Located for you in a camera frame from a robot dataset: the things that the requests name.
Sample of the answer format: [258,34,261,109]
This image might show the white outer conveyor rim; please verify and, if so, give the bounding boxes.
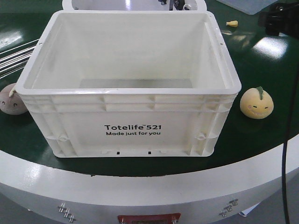
[0,133,299,224]

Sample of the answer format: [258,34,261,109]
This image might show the clear plastic storage bin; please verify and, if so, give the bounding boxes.
[217,0,277,15]

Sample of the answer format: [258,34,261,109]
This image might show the small yellow nozzle cap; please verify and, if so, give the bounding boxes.
[226,21,238,28]

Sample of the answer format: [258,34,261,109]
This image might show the steel conveyor rollers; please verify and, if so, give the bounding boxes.
[0,39,39,78]

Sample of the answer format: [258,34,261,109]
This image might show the pink plush toy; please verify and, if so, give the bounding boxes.
[0,83,28,115]

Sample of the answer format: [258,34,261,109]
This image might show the yellow plush toy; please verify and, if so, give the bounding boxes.
[240,86,274,119]

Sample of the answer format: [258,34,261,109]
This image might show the black cable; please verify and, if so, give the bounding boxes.
[281,35,299,224]

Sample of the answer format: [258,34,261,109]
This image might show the red label plate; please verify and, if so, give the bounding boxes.
[117,213,181,224]

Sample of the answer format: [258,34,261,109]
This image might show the white plastic tote box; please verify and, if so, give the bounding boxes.
[16,10,241,158]

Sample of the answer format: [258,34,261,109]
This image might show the white inner ring guard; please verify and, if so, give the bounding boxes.
[62,0,207,12]

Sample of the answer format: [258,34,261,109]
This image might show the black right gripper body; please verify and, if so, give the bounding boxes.
[258,1,299,37]

